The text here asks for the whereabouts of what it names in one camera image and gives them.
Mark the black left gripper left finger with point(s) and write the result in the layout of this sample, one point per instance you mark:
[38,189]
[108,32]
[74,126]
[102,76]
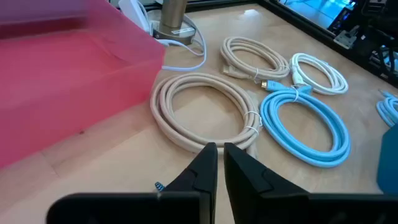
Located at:
[202,174]

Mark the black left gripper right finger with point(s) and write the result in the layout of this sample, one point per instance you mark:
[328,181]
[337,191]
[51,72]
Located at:
[245,180]

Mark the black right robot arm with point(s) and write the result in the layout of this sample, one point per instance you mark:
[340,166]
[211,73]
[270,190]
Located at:
[373,37]

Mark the blue plastic tray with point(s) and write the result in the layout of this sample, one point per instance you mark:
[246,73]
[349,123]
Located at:
[390,161]

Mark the brass table lamp white shade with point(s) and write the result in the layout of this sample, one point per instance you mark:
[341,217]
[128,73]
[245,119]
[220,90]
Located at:
[174,21]

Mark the red plastic bin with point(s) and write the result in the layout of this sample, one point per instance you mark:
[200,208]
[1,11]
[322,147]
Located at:
[62,81]

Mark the grey metal corner bracket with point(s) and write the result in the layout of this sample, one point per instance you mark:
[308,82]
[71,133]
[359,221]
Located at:
[345,37]

